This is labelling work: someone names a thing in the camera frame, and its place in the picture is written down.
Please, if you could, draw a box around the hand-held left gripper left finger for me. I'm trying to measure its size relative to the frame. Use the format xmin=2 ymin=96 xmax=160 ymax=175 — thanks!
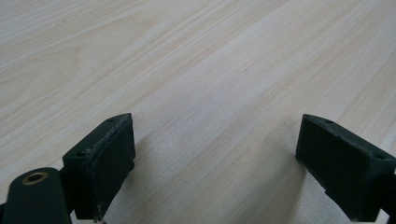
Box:
xmin=62 ymin=112 xmax=136 ymax=222

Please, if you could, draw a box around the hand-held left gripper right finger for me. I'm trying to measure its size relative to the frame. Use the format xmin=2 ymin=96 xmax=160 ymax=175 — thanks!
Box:
xmin=294 ymin=113 xmax=396 ymax=223

